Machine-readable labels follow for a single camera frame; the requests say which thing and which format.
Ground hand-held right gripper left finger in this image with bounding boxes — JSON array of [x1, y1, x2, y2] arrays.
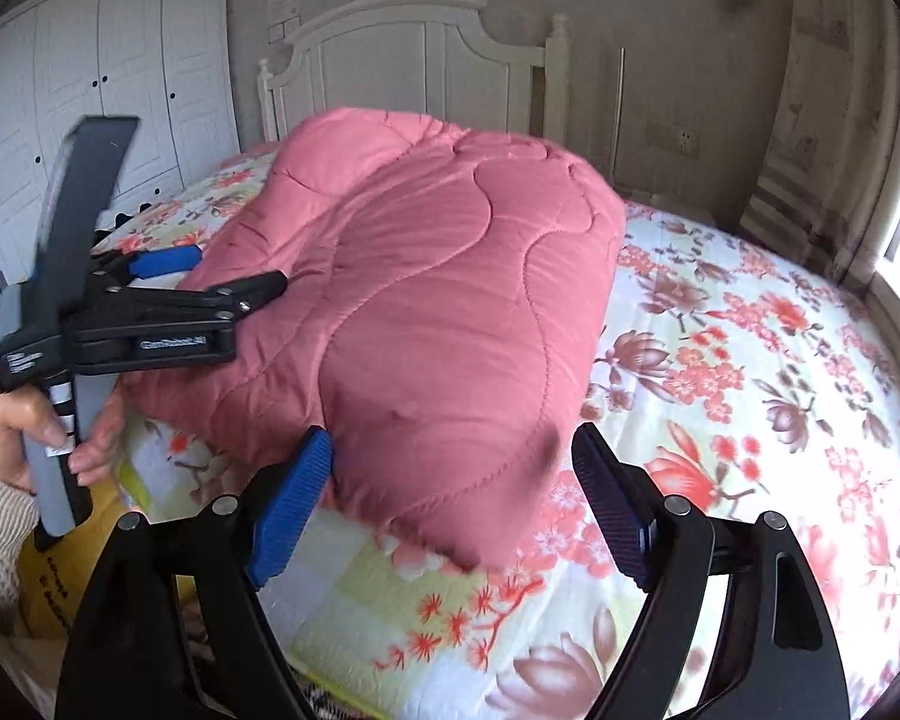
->
[[54, 424, 335, 720]]

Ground yellow bag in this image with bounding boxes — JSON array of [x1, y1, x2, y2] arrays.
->
[[16, 476, 196, 640]]

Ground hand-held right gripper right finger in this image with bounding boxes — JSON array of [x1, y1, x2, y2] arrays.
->
[[570, 424, 850, 720]]

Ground wall outlet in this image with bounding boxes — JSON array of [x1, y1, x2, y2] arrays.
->
[[645, 120, 703, 159]]

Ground white wooden headboard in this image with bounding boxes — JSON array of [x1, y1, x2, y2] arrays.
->
[[257, 0, 572, 149]]

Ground pink quilted comforter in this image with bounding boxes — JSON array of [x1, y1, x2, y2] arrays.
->
[[124, 106, 629, 571]]

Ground striped curtain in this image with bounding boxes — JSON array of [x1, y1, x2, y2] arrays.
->
[[739, 0, 900, 287]]

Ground white wardrobe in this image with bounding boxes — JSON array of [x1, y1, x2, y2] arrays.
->
[[0, 0, 242, 287]]

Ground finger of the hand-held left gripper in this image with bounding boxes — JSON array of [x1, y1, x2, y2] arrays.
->
[[94, 244, 203, 286], [70, 270, 287, 335]]

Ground person's left hand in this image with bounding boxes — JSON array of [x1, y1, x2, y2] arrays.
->
[[0, 388, 125, 493]]

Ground floral bedsheet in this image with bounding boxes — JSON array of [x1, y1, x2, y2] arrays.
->
[[90, 142, 900, 720]]

